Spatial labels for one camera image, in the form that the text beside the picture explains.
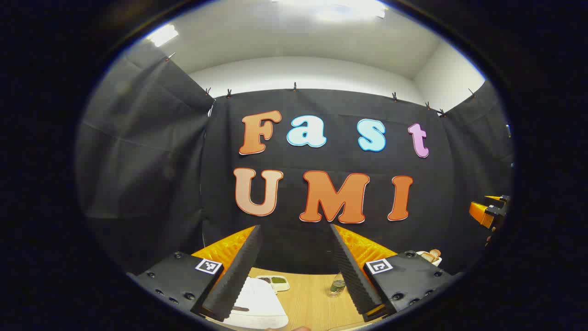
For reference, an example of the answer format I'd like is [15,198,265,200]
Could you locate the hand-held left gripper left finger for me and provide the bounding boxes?
[126,224,264,322]

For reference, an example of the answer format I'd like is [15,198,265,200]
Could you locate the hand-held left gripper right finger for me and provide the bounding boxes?
[329,224,463,323]

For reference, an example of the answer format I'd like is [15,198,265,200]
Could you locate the white rice cooker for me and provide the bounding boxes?
[220,276,289,330]

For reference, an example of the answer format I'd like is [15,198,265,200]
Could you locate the clear plastic water bottle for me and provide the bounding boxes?
[328,273,346,297]

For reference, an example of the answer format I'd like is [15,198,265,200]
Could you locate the white divided bean dish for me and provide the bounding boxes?
[256,275,290,293]

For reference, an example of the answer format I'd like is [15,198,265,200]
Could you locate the white toaster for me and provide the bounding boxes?
[416,251,443,267]

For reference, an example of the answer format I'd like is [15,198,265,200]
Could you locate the ceiling light panel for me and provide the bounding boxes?
[147,24,179,47]

